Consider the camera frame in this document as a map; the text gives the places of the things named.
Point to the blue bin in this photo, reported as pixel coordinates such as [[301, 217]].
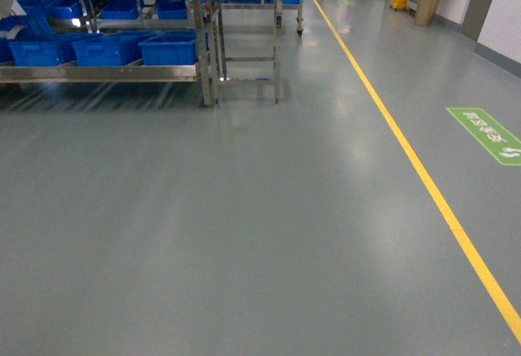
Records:
[[173, 48], [47, 51], [112, 50]]

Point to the stainless steel shelf rack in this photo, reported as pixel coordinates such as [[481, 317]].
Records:
[[102, 73]]

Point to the blue bin lower right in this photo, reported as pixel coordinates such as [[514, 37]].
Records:
[[173, 48]]

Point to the tan plant pot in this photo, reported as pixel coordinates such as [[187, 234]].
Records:
[[425, 13]]

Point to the small stainless steel table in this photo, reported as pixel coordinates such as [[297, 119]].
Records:
[[218, 59]]

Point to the blue bin lower middle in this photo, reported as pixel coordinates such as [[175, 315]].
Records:
[[112, 50]]

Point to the blue bin lower left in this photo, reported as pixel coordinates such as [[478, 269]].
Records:
[[47, 51]]

